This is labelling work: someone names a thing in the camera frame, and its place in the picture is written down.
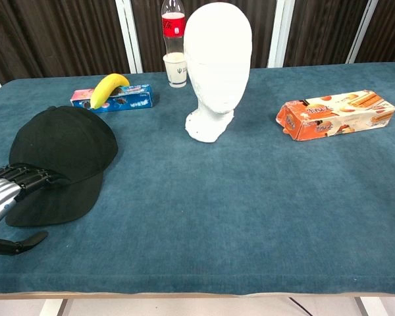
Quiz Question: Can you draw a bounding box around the blue cookie box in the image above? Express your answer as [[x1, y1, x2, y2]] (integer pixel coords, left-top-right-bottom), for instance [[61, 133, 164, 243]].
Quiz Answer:
[[70, 84, 155, 115]]

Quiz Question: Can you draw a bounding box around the black baseball cap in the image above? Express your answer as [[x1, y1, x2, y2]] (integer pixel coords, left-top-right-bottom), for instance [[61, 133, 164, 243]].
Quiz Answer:
[[5, 105, 119, 227]]

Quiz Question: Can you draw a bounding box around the clear cola bottle red label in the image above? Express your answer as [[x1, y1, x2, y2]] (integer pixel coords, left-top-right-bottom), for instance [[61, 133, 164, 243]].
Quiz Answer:
[[161, 0, 187, 55]]

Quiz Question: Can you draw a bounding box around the yellow banana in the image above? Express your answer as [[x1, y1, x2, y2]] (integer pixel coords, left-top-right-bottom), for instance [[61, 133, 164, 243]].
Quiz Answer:
[[90, 73, 131, 110]]

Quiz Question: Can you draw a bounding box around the black floor cable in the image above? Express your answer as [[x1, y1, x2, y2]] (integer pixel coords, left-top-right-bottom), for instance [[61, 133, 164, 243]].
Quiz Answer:
[[288, 297, 314, 316]]

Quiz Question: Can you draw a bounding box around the orange biscuit box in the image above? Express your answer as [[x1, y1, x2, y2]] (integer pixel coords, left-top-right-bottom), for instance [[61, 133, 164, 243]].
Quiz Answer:
[[275, 90, 395, 142]]

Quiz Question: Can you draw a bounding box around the blue table cloth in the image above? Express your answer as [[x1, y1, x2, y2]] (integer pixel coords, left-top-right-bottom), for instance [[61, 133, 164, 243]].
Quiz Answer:
[[0, 61, 395, 296]]

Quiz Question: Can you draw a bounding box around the dark brown curtain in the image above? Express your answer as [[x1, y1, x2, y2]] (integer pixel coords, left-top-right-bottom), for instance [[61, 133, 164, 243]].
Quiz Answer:
[[0, 0, 395, 85]]

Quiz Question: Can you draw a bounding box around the white mannequin head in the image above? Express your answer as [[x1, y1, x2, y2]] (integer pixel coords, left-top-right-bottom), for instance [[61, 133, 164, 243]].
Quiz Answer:
[[183, 6, 253, 144]]

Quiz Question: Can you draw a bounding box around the white table leg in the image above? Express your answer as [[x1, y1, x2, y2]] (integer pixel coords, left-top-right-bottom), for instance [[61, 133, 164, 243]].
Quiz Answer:
[[38, 298, 68, 316], [354, 296, 388, 316]]

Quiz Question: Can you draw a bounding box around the white paper cup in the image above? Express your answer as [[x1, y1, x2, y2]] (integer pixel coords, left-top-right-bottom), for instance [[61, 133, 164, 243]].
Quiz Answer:
[[163, 52, 188, 89]]

